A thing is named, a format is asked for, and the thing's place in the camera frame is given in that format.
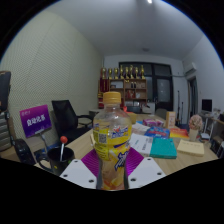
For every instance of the black chair armrest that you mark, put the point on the black chair armrest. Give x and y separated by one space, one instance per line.
23 151

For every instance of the ceiling tube light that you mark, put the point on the ceiling tube light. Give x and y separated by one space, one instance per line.
149 1

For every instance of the white book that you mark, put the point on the white book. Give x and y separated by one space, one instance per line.
141 143

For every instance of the white wall air conditioner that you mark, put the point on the white wall air conditioner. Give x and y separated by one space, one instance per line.
190 68

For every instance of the black mesh office chair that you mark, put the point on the black mesh office chair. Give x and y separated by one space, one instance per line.
66 118

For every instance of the tan upright card box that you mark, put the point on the tan upright card box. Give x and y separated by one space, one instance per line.
170 120

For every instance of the wooden shelf unit with trophies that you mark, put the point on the wooden shelf unit with trophies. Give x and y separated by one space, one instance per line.
128 88

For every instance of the yellow-labelled orange drink bottle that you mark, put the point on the yellow-labelled orange drink bottle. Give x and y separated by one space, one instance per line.
111 140

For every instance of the computer monitor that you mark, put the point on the computer monitor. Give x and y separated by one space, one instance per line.
206 105

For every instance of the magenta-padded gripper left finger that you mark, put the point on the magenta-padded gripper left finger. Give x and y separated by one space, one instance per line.
78 173

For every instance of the teal book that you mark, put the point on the teal book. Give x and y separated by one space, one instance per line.
163 148

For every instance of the purple sign board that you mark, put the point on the purple sign board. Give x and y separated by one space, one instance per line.
35 120

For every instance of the blue book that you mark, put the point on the blue book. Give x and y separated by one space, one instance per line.
156 132

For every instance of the black mug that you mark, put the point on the black mug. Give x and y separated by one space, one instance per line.
58 161

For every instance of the orange book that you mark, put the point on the orange book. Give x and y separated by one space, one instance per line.
179 133

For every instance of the red-tipped stirrer stick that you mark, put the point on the red-tipped stirrer stick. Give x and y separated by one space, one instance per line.
62 146

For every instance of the potted pink flowers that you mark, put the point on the potted pink flowers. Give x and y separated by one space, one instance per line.
195 123

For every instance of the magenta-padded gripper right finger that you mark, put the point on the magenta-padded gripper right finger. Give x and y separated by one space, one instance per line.
146 171

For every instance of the pink box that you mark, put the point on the pink box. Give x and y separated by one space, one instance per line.
153 122

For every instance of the yellow gift box red ribbon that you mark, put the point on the yellow gift box red ribbon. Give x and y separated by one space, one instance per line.
132 117

